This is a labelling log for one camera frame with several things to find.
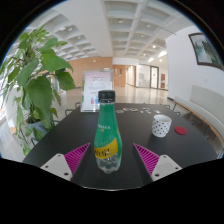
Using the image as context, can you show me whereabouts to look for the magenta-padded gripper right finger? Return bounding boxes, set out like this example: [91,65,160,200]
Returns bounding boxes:
[132,142,183,182]

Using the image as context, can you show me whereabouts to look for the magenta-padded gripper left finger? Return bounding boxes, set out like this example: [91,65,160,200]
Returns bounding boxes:
[40,142,92,182]

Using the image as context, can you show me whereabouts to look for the green plastic drink bottle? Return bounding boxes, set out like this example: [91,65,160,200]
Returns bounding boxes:
[93,89,123,175]

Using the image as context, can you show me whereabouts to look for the white polka dot cup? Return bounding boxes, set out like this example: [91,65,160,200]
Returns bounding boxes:
[151,114,173,138]

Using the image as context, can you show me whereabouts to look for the flat round red coaster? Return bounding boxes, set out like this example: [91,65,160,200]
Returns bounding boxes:
[173,125,188,136]

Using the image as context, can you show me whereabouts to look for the clear acrylic sign stand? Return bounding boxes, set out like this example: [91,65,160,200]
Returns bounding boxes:
[80,69,115,113]

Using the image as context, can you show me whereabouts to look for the potted green leafy plant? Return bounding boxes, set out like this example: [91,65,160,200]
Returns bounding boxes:
[0,25,77,157]

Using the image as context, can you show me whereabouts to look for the long white bench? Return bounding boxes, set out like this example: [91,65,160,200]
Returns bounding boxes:
[167,84,224,158]

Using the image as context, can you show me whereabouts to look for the dark framed glass door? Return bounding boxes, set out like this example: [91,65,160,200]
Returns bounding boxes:
[149,65,160,90]

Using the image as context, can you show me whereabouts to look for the ceiling lights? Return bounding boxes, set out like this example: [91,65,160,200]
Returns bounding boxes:
[64,18,168,65]

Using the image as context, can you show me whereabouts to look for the dark framed landscape picture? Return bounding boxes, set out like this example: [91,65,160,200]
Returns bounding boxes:
[188,32,224,72]

